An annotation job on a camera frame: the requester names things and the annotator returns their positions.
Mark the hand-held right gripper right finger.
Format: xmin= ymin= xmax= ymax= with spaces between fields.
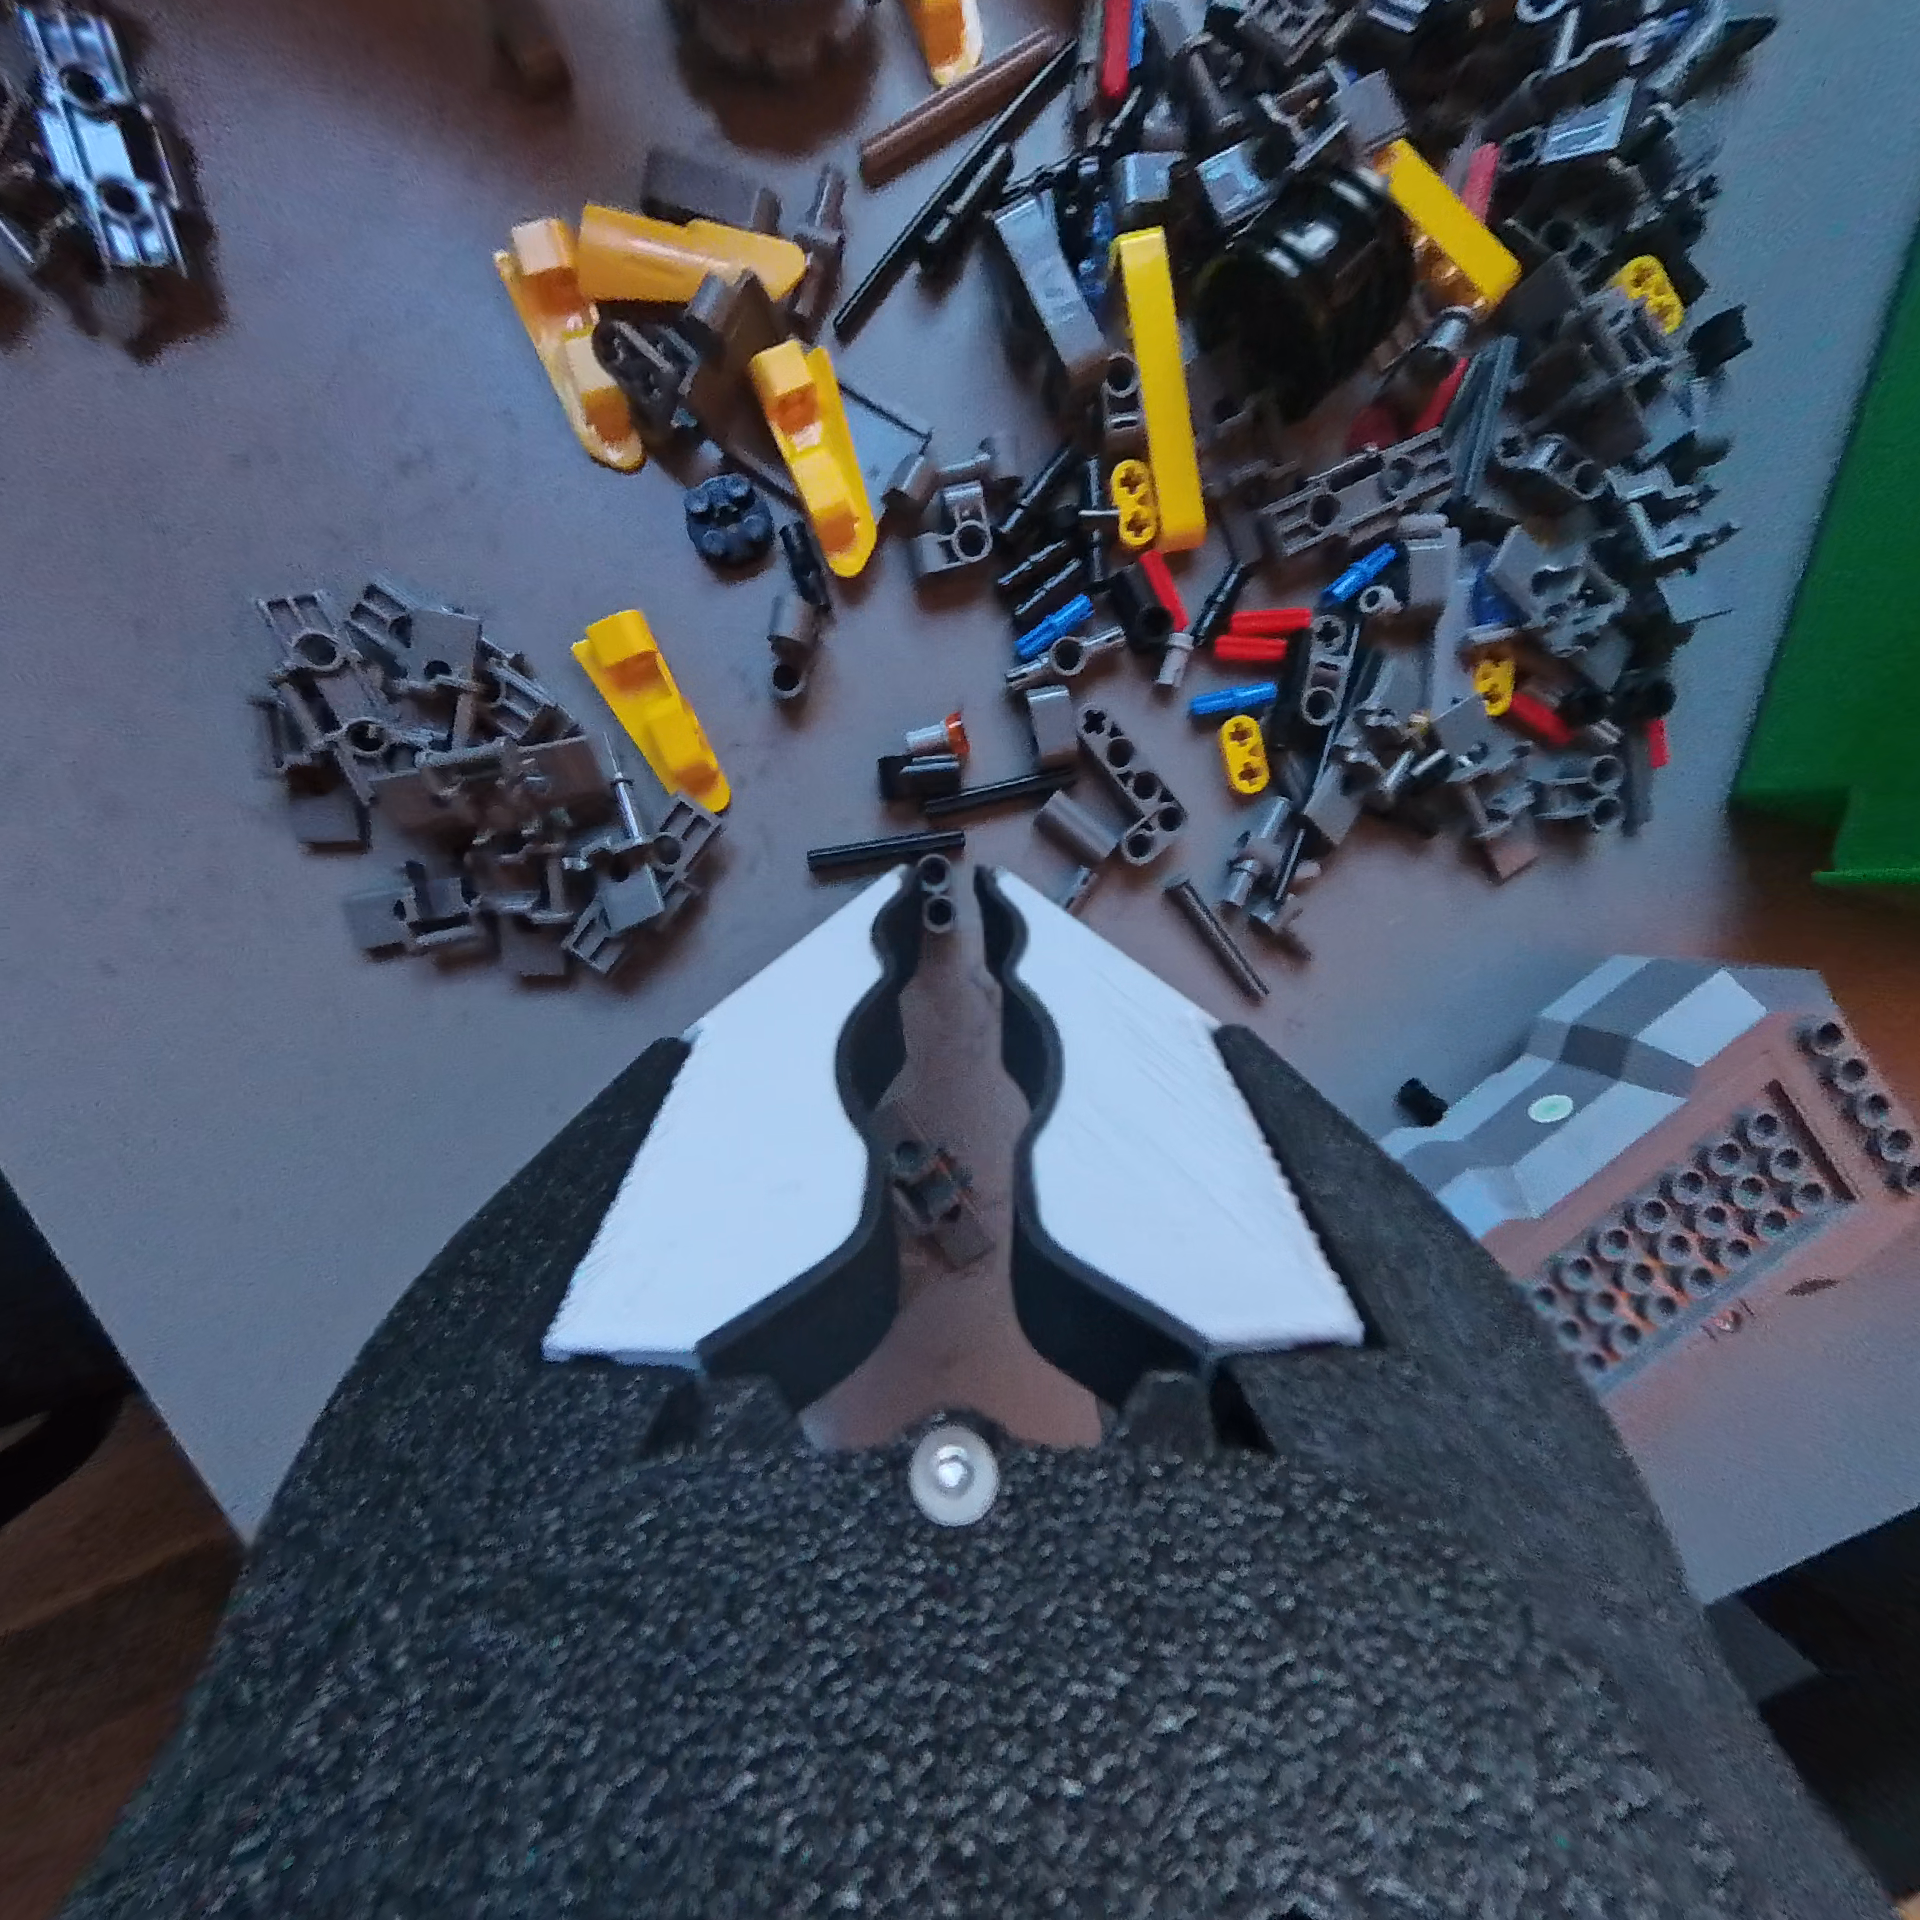
xmin=977 ymin=871 xmax=1374 ymax=1358

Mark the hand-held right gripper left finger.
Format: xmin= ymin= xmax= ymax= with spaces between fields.
xmin=545 ymin=871 xmax=924 ymax=1376

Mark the pile of grey brick parts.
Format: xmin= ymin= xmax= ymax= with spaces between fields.
xmin=767 ymin=0 xmax=1779 ymax=1008

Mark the yellow brick beam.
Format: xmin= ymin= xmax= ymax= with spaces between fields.
xmin=1113 ymin=226 xmax=1212 ymax=560

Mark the grey desk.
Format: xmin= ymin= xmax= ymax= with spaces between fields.
xmin=0 ymin=0 xmax=1920 ymax=1606

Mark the grey brick hub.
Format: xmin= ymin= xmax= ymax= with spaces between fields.
xmin=1387 ymin=956 xmax=1920 ymax=1400

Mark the dark grey brick cluster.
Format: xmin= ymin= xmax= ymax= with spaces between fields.
xmin=255 ymin=576 xmax=731 ymax=982

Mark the yellow curved brick piece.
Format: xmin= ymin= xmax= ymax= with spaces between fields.
xmin=571 ymin=607 xmax=734 ymax=815

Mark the small black round piece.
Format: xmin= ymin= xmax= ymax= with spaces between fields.
xmin=682 ymin=476 xmax=779 ymax=576

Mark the green plastic bin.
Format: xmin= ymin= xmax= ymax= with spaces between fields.
xmin=1732 ymin=285 xmax=1920 ymax=893

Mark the yellow pointed brick piece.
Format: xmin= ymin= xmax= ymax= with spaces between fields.
xmin=495 ymin=206 xmax=819 ymax=476

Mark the heap of black track links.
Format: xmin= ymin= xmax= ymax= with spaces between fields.
xmin=0 ymin=0 xmax=193 ymax=278

